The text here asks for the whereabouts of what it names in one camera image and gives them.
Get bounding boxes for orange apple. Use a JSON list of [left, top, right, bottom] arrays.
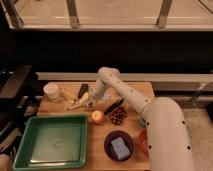
[[91, 110, 105, 124]]

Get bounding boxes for crumpled blue-grey cloth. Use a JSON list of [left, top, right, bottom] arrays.
[[100, 93, 110, 101]]

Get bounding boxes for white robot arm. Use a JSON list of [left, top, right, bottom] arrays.
[[89, 67, 195, 171]]

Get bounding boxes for white cup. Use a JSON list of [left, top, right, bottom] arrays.
[[43, 83, 60, 100]]

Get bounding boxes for yellow banana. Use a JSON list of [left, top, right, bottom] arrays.
[[61, 89, 77, 104]]

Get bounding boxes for green plastic tray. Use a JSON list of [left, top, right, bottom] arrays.
[[13, 115, 88, 171]]

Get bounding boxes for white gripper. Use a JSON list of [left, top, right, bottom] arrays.
[[78, 81, 106, 104]]

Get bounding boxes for blue sponge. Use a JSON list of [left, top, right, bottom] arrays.
[[111, 137, 130, 160]]

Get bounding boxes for black handled knife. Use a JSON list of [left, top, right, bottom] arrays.
[[104, 98, 124, 115]]

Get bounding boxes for purple bowl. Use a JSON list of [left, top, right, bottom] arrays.
[[104, 130, 134, 162]]

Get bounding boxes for silver fork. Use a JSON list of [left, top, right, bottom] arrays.
[[67, 102, 93, 110]]

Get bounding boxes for black equipment on left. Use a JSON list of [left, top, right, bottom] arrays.
[[0, 65, 38, 155]]

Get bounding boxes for black rectangular block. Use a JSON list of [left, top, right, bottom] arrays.
[[78, 83, 89, 98]]

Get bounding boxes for red bowl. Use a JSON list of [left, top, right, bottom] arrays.
[[138, 129, 148, 155]]

